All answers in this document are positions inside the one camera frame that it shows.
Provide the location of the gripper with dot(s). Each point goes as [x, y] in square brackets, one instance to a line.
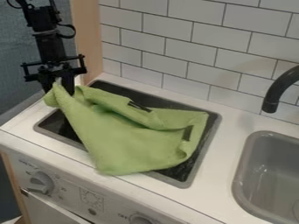
[53, 67]

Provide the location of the toy sink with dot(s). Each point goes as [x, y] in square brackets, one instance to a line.
[268, 178]

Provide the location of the toy stove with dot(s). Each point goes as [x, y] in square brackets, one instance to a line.
[183, 169]

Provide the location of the tap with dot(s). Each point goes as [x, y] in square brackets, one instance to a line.
[278, 90]

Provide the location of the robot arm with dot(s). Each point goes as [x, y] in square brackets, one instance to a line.
[47, 32]

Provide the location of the green cloth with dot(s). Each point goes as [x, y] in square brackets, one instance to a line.
[128, 132]

